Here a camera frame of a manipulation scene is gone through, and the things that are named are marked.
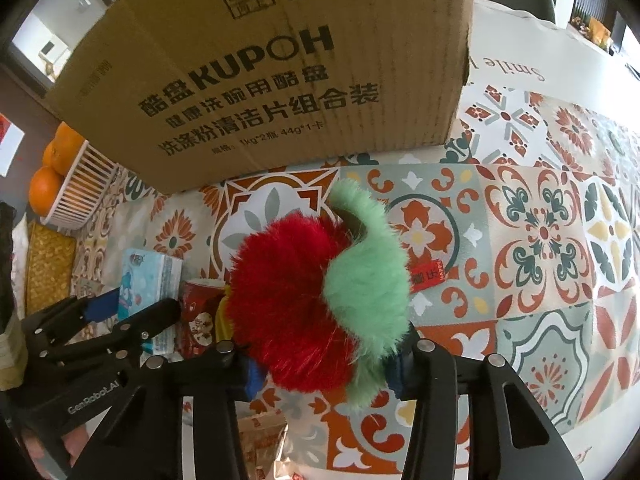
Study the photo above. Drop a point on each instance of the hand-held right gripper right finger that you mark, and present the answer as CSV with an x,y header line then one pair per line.
x,y
398,376

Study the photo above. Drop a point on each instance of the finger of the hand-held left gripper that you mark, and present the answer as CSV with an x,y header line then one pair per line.
x,y
150,321
100,308

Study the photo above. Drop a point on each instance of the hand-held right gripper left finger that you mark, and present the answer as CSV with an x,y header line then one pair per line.
x,y
251,381

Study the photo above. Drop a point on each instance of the red green plush apple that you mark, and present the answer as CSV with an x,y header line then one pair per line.
x,y
285,300

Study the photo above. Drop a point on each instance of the brown cardboard box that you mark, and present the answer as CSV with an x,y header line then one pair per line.
x,y
250,85

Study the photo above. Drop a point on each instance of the person's left hand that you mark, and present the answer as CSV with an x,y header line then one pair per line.
x,y
80,447

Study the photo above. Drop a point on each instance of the blue cartoon tissue pack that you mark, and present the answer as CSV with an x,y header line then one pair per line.
x,y
145,280

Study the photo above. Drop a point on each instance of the red paper cup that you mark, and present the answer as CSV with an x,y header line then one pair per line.
x,y
197,310

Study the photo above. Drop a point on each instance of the orange snack packet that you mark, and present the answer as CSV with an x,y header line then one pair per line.
x,y
260,445

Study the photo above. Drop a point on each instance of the yellow woven mat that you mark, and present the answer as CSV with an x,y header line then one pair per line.
x,y
47,270

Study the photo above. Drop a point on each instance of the yellow plush toy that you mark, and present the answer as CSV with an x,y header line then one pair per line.
x,y
223,321

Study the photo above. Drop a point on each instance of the beige cloth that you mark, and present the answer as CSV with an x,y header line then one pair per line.
x,y
11,355

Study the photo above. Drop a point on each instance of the dark cloth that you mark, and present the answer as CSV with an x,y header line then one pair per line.
x,y
6,260

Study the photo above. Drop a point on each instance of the white slatted fruit basket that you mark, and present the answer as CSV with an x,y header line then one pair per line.
x,y
95,185

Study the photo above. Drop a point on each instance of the orange fruit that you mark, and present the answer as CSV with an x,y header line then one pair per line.
x,y
51,157
72,139
46,191

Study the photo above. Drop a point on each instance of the white paper with red print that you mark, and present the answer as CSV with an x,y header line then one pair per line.
x,y
9,150

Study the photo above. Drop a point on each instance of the patterned tile print tablecloth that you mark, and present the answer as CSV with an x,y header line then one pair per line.
x,y
540,240

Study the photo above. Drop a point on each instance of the yellow orange ornament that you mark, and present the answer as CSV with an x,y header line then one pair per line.
x,y
597,32

